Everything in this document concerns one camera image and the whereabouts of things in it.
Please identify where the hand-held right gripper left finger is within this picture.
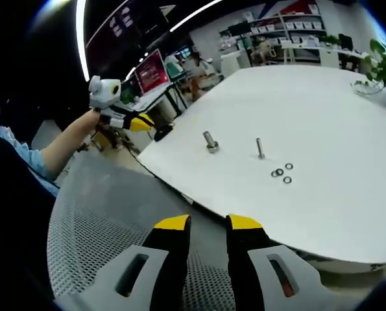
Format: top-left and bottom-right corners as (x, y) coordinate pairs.
(82, 213), (192, 311)

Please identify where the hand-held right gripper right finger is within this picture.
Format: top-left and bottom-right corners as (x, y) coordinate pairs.
(225, 213), (359, 311)

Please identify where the thick threaded stud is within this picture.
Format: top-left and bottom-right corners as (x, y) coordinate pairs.
(202, 130), (220, 154)

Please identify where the thin threaded stud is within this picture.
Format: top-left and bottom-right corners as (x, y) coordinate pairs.
(255, 137), (267, 160)

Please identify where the small black object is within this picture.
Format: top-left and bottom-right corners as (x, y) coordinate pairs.
(153, 126), (174, 142)

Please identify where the black-legged desk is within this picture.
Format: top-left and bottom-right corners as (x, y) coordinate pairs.
(124, 82), (190, 121)

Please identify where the laptop with red screen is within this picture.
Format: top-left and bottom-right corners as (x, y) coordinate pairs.
(127, 49), (173, 111)

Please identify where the curved ceiling light strip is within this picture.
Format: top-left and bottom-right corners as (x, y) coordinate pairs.
(75, 0), (90, 82)

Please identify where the grey mesh chair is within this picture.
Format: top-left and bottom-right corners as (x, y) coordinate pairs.
(46, 150), (239, 311)

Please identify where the person's light blue sleeve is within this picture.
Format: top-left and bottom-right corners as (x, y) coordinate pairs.
(0, 126), (60, 197)

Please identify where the white cabinet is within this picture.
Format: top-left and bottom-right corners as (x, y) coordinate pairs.
(220, 53), (249, 77)

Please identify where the straight ceiling light strip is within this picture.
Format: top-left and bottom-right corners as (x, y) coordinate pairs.
(169, 0), (223, 33)

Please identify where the white storage shelf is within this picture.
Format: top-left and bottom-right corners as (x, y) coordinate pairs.
(218, 3), (330, 65)

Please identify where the black monitor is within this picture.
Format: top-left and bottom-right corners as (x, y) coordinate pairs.
(338, 33), (354, 49)

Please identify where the green potted plant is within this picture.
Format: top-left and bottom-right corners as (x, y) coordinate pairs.
(353, 38), (386, 95)

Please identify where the dark wall screen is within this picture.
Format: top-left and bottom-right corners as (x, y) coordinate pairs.
(85, 0), (177, 75)

